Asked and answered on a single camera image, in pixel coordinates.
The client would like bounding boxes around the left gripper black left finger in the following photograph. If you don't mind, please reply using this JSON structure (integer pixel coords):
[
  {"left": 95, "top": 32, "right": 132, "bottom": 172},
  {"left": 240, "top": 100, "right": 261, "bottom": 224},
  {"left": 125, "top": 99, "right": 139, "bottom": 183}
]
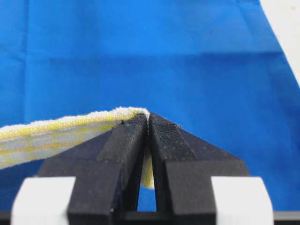
[{"left": 10, "top": 112, "right": 150, "bottom": 225}]

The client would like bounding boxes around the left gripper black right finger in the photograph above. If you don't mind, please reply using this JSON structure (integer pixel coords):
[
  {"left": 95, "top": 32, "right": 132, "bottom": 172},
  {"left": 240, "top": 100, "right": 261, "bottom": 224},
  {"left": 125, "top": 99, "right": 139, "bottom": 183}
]
[{"left": 148, "top": 112, "right": 275, "bottom": 225}]

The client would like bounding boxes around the yellow checked towel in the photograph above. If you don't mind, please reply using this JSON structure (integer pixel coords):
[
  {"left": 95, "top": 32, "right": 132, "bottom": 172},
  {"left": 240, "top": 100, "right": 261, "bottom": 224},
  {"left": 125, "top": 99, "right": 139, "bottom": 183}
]
[{"left": 0, "top": 106, "right": 155, "bottom": 190}]

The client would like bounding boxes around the blue table cloth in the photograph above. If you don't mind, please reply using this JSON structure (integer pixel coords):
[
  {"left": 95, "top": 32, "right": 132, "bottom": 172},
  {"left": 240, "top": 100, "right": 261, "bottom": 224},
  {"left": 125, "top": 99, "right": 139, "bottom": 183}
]
[{"left": 0, "top": 0, "right": 300, "bottom": 210}]

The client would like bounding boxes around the black aluminium table frame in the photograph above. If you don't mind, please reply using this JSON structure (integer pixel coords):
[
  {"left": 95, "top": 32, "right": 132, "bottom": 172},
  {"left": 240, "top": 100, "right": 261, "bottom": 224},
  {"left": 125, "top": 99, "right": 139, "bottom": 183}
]
[{"left": 0, "top": 210, "right": 300, "bottom": 225}]

